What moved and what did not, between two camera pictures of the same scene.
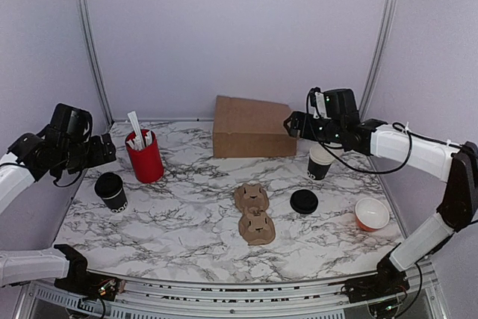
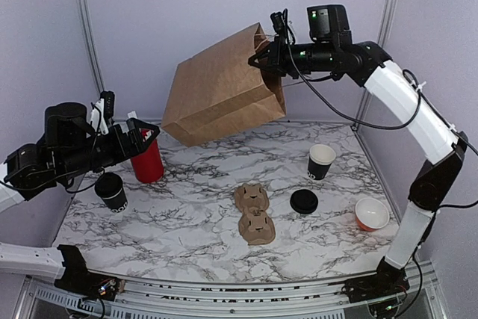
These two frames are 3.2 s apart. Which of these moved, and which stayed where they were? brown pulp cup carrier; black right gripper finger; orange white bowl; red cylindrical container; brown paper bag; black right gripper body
Moved: brown paper bag; black right gripper body; black right gripper finger
Stayed: red cylindrical container; brown pulp cup carrier; orange white bowl
